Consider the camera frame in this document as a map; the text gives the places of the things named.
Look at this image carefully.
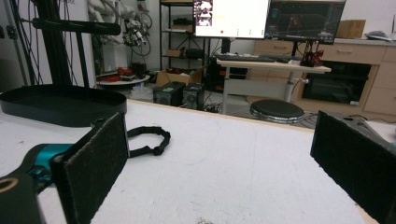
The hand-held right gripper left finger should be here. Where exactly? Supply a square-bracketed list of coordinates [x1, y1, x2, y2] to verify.
[49, 111, 131, 224]

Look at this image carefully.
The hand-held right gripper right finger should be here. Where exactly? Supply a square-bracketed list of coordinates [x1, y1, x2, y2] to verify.
[309, 110, 396, 224]

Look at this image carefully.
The teal device with black strap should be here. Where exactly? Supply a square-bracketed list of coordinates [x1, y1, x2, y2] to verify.
[12, 125, 172, 194]

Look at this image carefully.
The black oval tray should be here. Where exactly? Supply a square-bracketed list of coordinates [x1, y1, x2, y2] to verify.
[0, 84, 128, 128]

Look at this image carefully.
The black oven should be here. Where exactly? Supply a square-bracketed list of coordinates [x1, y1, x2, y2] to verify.
[301, 60, 374, 105]

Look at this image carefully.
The wooden cabinet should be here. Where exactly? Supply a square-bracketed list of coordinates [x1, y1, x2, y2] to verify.
[248, 38, 396, 117]

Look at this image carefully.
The round black stool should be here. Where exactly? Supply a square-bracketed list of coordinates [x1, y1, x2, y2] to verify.
[249, 99, 306, 125]

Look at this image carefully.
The round white table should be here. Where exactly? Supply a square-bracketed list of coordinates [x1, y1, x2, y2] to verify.
[95, 66, 151, 88]

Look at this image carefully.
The black box with label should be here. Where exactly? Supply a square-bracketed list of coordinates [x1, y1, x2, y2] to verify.
[152, 81, 187, 107]

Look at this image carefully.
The red and black device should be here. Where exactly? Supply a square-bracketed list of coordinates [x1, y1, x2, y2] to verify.
[300, 49, 325, 68]

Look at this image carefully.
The open cardboard box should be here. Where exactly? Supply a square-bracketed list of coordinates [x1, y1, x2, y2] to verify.
[155, 66, 207, 89]

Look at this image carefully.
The black computer case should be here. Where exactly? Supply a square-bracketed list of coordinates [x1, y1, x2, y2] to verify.
[182, 82, 206, 111]

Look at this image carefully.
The black metal stand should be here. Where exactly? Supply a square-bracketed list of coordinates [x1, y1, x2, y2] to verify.
[8, 0, 122, 89]

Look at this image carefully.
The light wooden desk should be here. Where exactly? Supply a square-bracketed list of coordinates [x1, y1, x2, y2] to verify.
[216, 58, 332, 115]

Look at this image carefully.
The cardboard box on counter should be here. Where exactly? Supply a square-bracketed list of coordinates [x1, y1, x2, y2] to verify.
[335, 19, 367, 40]

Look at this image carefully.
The monitor with dark screen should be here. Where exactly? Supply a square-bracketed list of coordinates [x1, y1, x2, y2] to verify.
[264, 0, 347, 45]

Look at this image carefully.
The black keyboard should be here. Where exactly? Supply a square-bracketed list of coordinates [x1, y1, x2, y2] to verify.
[214, 53, 277, 63]

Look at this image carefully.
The black shelf rack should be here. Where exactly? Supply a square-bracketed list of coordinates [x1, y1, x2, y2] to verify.
[159, 0, 213, 73]

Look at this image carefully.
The monitor with white screen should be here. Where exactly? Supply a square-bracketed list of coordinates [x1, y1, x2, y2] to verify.
[192, 0, 271, 40]

